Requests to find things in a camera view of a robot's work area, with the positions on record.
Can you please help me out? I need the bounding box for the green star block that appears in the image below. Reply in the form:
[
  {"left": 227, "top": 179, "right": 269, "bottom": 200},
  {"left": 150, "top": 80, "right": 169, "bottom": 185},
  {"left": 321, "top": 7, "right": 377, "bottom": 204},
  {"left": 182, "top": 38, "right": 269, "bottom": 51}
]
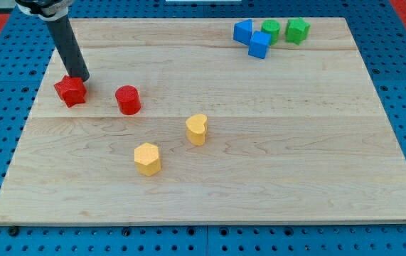
[{"left": 285, "top": 17, "right": 311, "bottom": 45}]

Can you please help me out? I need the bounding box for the red star block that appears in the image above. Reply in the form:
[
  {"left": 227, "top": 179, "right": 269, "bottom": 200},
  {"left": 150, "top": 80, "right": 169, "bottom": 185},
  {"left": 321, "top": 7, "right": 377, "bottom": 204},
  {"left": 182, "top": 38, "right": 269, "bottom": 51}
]
[{"left": 54, "top": 75, "right": 87, "bottom": 107}]

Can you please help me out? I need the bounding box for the yellow heart block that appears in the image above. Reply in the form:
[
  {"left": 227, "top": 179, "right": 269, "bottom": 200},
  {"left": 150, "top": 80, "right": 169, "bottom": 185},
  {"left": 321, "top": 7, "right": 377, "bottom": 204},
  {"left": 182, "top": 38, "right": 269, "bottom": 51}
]
[{"left": 186, "top": 114, "right": 208, "bottom": 146}]

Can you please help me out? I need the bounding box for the wooden board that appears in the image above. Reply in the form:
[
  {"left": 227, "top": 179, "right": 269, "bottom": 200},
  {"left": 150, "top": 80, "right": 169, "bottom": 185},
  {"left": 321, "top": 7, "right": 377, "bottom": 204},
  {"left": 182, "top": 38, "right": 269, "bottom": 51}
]
[{"left": 0, "top": 18, "right": 406, "bottom": 226}]

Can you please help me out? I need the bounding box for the yellow hexagon block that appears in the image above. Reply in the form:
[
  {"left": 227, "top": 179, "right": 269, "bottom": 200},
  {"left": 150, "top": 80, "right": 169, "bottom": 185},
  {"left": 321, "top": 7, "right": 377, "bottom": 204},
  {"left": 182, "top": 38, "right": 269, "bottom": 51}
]
[{"left": 134, "top": 143, "right": 161, "bottom": 176}]

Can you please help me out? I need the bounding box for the red cylinder block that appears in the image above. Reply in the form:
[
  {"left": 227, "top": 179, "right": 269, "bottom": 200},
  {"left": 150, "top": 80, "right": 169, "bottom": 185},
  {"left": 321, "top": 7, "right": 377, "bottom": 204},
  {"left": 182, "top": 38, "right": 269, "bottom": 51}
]
[{"left": 115, "top": 85, "right": 141, "bottom": 115}]

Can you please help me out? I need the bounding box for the blue cube block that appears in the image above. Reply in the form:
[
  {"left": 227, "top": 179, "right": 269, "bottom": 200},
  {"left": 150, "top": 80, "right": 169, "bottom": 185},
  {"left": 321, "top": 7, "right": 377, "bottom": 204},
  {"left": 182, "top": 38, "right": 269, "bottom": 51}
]
[{"left": 248, "top": 31, "right": 272, "bottom": 59}]

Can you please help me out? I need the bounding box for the blue triangle block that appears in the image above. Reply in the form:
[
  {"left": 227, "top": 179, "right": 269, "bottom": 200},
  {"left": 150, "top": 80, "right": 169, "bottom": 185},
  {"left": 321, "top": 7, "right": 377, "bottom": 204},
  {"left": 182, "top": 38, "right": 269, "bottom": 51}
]
[{"left": 233, "top": 19, "right": 253, "bottom": 46}]

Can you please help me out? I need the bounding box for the green cylinder block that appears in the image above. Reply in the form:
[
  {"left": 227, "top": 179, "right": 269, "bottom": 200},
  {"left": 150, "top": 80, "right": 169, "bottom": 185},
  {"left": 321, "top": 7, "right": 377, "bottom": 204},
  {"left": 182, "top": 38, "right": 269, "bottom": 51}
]
[{"left": 261, "top": 19, "right": 281, "bottom": 45}]

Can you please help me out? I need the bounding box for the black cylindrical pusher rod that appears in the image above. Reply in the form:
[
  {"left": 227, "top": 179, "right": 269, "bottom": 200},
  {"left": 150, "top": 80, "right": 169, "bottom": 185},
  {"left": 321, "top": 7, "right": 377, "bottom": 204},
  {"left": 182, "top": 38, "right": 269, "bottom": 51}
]
[{"left": 46, "top": 15, "right": 90, "bottom": 82}]

